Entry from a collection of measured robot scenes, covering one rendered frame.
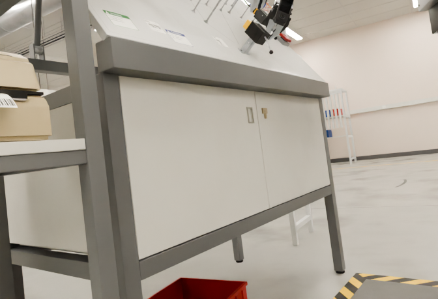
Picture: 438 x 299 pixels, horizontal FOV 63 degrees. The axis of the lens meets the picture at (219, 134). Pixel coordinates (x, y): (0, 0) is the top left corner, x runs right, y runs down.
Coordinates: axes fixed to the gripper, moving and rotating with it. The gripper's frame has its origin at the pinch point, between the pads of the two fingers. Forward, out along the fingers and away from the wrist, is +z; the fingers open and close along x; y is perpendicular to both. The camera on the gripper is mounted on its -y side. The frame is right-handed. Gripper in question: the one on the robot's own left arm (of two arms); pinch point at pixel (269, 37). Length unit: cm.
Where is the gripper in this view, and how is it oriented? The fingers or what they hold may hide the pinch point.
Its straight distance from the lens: 151.4
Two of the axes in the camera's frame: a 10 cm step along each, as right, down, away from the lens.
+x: -9.3, -3.5, -0.9
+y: 1.9, -6.8, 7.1
